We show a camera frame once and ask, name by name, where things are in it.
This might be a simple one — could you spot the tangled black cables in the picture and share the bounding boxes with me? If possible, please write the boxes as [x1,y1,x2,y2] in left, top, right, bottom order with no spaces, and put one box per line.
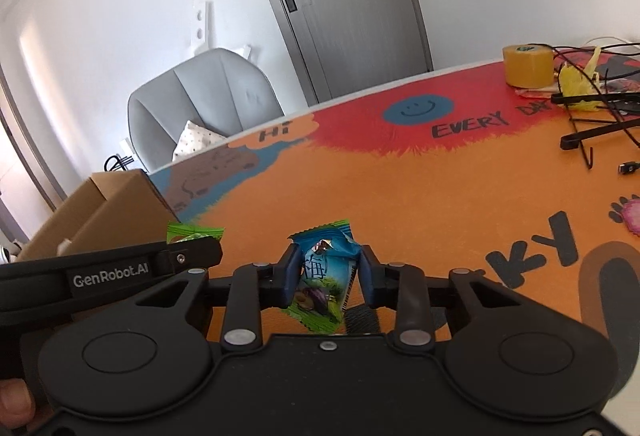
[550,38,640,177]

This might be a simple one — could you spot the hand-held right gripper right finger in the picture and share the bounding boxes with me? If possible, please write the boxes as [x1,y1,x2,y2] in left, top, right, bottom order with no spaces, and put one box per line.
[357,244,531,348]

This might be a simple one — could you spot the black wire shoe rack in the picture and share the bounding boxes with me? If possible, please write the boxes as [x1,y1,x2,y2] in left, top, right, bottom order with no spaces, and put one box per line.
[104,155,138,172]

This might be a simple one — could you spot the white dotted cushion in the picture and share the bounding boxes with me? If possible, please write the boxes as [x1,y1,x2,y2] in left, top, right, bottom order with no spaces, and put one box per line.
[171,120,227,163]

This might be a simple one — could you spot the blue plum snack packet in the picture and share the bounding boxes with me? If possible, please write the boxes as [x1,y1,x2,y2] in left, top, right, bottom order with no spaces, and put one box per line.
[286,218,361,333]

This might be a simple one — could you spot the brown cardboard box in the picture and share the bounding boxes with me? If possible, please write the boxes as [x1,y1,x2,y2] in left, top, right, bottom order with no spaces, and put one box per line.
[14,168,176,262]

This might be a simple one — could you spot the colourful cartoon table mat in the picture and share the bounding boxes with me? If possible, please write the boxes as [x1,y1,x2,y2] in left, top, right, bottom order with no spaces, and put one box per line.
[150,51,640,342]

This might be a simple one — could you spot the yellow tape roll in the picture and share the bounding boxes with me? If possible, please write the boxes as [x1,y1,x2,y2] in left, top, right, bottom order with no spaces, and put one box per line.
[502,43,556,88]

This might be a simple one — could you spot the grey door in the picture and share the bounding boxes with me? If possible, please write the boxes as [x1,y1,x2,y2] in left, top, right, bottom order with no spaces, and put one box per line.
[239,0,435,107]

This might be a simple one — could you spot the grey upholstered chair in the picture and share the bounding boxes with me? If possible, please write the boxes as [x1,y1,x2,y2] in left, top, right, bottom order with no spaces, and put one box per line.
[127,47,286,173]

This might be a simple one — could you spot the person's left hand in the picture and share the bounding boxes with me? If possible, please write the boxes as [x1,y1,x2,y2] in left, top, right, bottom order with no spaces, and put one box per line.
[0,378,37,428]

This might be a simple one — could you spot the green snack packet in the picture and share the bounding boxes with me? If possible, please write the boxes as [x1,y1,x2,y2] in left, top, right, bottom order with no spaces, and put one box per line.
[166,222,226,245]

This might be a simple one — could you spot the yellow crumpled packet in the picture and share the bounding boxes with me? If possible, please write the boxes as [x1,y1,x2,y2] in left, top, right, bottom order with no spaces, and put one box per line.
[557,46,608,109]

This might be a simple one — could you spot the black folding stand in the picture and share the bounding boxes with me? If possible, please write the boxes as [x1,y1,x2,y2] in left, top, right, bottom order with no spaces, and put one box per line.
[550,92,640,171]

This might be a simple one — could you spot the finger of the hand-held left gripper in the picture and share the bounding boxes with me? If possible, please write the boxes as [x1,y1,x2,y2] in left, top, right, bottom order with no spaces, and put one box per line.
[154,237,224,278]

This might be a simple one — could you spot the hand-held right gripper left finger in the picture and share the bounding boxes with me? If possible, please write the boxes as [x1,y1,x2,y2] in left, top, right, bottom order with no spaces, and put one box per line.
[120,245,307,349]

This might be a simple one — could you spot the white board with holes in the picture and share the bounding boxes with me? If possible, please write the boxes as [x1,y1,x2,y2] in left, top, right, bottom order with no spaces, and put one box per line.
[189,0,211,57]

